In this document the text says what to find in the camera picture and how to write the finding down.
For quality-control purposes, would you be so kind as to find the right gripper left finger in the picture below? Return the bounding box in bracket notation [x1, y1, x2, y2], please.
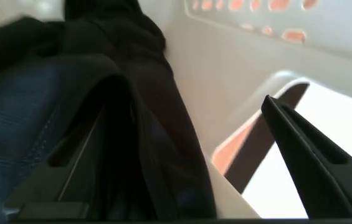
[6, 105, 107, 219]

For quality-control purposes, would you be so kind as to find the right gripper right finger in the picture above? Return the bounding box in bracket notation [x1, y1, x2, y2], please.
[261, 95, 352, 219]

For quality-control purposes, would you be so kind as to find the heap of clothes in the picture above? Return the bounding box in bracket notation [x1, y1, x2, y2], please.
[0, 0, 219, 220]

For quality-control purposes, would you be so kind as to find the white laundry basket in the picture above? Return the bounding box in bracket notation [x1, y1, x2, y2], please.
[0, 0, 352, 219]

